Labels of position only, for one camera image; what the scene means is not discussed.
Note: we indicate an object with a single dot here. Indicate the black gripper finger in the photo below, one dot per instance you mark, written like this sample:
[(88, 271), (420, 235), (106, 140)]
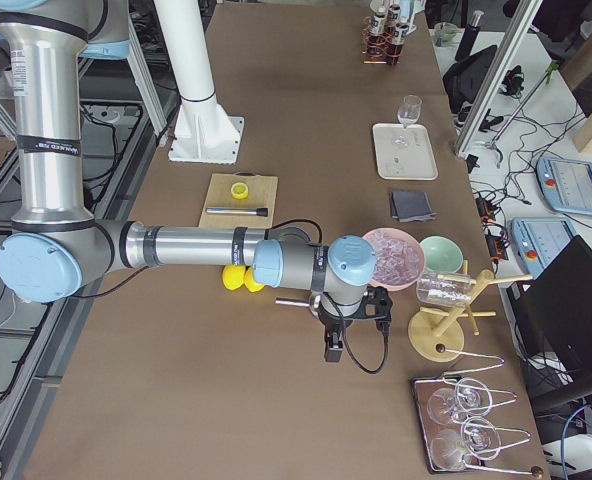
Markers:
[(333, 343)]

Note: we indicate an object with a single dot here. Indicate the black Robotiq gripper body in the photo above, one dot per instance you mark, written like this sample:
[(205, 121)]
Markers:
[(332, 323)]

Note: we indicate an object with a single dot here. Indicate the copper wire bottle basket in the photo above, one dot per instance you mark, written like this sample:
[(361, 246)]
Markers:
[(383, 58)]

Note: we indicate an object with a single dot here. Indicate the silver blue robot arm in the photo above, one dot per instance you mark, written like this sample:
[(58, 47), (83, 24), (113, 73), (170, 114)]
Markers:
[(58, 246)]

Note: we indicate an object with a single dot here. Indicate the tea bottle in basket rear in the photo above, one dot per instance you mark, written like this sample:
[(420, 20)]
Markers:
[(375, 32)]

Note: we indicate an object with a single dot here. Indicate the tea bottle in basket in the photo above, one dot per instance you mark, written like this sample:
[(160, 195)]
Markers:
[(397, 39), (375, 32)]

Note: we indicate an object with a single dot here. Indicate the tea bottle in basket front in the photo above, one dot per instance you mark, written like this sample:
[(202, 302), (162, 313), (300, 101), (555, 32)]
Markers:
[(397, 39)]

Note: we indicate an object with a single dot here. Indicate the pink bowl of ice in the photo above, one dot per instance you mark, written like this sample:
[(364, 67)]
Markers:
[(400, 260)]

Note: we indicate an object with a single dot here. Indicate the wooden mug tree stand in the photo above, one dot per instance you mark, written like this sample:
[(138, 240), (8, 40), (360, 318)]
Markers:
[(434, 331)]

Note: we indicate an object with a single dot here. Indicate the steel ice scoop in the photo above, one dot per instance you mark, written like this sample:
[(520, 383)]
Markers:
[(296, 302)]

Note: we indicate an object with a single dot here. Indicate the clear glass jar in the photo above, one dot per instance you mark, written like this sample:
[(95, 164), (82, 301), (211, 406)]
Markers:
[(444, 289)]

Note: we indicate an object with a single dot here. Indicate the green bowl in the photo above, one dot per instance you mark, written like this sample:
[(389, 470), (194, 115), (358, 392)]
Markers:
[(442, 254)]

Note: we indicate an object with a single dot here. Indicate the whole lemon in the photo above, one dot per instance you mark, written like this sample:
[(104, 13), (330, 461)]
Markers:
[(250, 283), (233, 276)]

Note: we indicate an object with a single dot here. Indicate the grey folded cloth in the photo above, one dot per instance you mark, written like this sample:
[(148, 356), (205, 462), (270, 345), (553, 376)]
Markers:
[(409, 206)]

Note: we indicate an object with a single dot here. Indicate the dark tray with glasses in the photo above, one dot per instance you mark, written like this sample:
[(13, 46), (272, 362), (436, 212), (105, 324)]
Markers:
[(422, 389)]

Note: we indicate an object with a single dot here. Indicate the upside-down wine glass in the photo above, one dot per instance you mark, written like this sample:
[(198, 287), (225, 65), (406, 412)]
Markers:
[(460, 400), (476, 442)]

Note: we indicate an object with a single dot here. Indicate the cream rabbit tray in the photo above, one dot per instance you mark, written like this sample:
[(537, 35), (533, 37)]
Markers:
[(404, 153)]

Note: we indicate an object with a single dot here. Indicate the bamboo cutting board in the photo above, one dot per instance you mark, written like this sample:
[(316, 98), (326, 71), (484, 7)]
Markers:
[(261, 194)]

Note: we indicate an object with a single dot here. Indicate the lemon half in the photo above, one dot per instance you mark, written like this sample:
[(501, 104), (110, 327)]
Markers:
[(239, 190)]

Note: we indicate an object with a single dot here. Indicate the blue teach pendant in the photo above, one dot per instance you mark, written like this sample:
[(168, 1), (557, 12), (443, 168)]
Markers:
[(540, 240), (565, 184)]

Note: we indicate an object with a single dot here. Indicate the clear wine glass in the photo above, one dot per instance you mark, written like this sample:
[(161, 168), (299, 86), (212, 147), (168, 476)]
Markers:
[(408, 113)]

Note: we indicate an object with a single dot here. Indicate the black monitor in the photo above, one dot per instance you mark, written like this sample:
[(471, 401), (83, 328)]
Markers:
[(559, 302)]

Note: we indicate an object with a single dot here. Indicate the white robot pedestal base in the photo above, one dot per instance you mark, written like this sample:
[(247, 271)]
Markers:
[(204, 132)]

